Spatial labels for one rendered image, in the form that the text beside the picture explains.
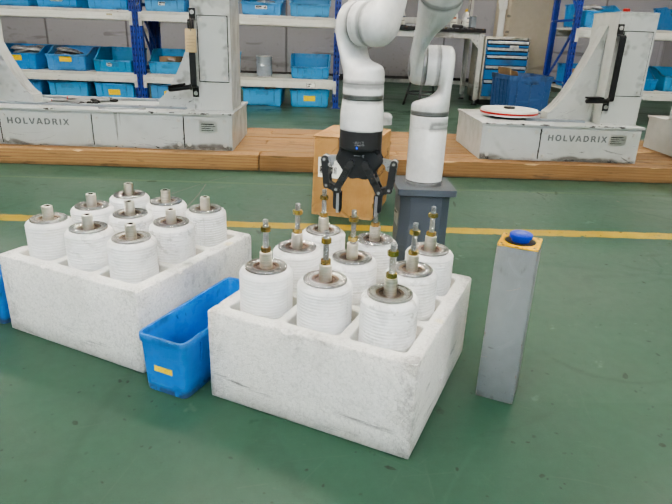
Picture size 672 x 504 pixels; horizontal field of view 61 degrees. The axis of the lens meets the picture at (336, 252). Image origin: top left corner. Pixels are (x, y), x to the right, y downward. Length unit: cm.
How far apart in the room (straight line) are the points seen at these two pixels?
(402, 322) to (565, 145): 233
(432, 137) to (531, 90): 412
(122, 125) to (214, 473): 232
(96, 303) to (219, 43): 195
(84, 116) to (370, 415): 245
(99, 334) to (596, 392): 100
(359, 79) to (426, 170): 51
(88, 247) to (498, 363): 84
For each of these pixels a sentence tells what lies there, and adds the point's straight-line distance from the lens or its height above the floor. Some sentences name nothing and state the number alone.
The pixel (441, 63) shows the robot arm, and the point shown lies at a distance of 139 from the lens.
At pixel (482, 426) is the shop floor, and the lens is 109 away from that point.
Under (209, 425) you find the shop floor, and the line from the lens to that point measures 106.
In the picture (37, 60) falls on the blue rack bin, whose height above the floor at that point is 33.
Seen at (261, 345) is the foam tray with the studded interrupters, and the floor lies 14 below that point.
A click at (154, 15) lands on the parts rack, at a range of 569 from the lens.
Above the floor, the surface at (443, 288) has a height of 18.
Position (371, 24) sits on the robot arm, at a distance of 95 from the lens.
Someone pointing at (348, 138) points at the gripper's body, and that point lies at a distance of 98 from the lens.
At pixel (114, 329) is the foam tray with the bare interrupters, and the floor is 8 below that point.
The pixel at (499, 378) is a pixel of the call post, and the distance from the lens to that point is 114.
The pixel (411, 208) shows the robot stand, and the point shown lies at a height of 25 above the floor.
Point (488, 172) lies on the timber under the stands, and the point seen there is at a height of 3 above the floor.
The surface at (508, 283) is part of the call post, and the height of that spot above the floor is 24.
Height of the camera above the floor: 64
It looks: 21 degrees down
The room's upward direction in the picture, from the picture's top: 2 degrees clockwise
